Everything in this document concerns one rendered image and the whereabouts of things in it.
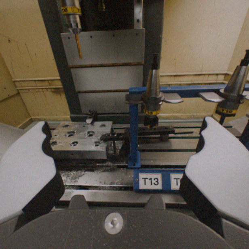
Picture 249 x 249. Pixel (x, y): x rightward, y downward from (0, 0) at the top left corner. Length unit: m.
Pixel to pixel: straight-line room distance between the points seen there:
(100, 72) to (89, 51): 0.13
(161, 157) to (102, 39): 0.72
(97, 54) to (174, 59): 0.70
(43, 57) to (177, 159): 1.36
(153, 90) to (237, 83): 0.21
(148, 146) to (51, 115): 1.29
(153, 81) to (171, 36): 0.98
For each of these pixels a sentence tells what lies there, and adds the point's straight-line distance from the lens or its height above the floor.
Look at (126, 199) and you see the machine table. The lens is 0.52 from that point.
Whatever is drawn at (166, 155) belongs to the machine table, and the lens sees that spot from 0.66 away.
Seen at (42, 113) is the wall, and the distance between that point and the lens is 1.77.
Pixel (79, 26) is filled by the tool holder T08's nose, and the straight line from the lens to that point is 0.48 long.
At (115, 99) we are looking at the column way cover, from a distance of 0.98.
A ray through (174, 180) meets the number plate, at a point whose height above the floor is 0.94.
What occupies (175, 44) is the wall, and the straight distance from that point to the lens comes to 1.34.
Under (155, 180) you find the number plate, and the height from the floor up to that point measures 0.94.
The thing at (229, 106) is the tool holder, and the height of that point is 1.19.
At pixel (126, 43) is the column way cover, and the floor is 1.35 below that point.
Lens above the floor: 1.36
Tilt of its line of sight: 32 degrees down
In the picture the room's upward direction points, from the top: 3 degrees counter-clockwise
